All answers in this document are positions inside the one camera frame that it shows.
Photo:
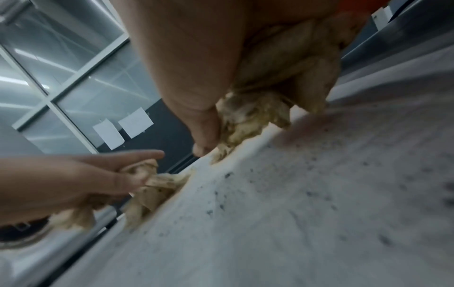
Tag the person's left hand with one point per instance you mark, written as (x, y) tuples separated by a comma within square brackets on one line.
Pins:
[(56, 185)]

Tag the person's right hand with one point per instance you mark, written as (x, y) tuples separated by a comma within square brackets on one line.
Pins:
[(191, 50)]

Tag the beige cloth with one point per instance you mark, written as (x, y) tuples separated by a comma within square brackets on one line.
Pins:
[(294, 64)]

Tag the white appliance with round door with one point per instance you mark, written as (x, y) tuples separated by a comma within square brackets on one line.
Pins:
[(46, 252)]

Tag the white paper sheet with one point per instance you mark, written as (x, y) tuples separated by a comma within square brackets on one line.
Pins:
[(381, 17), (108, 135), (136, 122)]

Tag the glass partition with white frame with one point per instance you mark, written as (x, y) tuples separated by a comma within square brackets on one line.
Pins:
[(64, 70)]

